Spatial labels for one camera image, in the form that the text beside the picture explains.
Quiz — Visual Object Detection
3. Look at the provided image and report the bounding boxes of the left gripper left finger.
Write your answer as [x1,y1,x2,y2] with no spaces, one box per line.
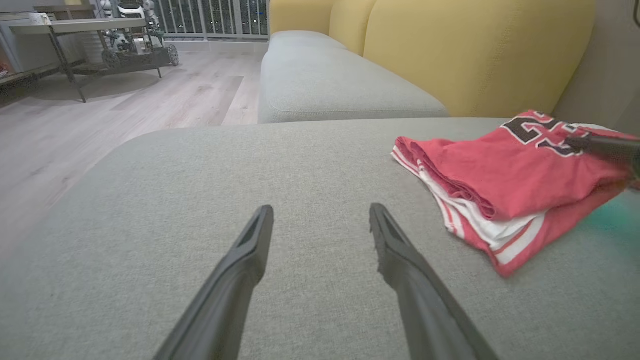
[152,205,275,360]

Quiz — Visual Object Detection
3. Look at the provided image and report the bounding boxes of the grey table black legs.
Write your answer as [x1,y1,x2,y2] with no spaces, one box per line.
[10,17,166,103]

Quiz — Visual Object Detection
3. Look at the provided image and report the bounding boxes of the yellow sofa back cushion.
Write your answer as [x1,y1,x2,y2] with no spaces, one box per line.
[269,0,337,36]
[363,0,597,118]
[328,0,378,57]

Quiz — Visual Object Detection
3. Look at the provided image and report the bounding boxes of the white black wheeled robot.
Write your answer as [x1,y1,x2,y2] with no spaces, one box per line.
[97,0,180,69]

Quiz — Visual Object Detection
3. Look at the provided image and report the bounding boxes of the grey sofa backrest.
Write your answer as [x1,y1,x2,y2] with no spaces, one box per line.
[552,0,640,136]

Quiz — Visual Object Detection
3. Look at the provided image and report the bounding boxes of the red white basketball jersey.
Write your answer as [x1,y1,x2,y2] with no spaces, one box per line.
[391,110,640,251]

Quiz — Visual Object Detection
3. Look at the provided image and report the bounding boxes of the white ribbed bin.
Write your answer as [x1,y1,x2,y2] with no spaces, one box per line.
[75,32,108,64]

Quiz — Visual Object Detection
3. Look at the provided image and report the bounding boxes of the red shorts white stripe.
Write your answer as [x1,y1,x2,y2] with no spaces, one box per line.
[450,182,638,278]

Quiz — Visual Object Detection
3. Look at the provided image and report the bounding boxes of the white balcony railing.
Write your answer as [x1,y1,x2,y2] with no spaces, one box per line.
[150,0,271,42]

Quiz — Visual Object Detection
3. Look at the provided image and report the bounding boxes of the large grey sofa chaise cushion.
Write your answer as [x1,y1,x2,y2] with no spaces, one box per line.
[0,117,640,360]

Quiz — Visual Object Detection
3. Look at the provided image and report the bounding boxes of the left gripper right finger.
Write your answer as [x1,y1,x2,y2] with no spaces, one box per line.
[369,202,501,360]

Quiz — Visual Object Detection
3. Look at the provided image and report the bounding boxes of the grey sofa seat cushion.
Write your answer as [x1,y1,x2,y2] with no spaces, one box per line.
[257,31,449,125]

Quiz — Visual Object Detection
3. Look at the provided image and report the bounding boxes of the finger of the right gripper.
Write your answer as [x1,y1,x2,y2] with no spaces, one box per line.
[565,134,640,176]

